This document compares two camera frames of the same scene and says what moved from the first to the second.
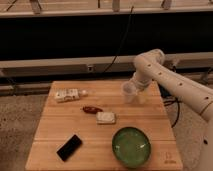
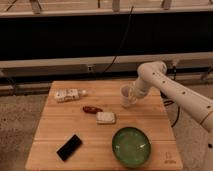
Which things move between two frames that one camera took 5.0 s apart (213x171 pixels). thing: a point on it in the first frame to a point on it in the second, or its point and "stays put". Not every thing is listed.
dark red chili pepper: x=92 y=109 stays put
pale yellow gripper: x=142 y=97 to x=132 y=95
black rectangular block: x=69 y=147 stays put
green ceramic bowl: x=131 y=147 stays put
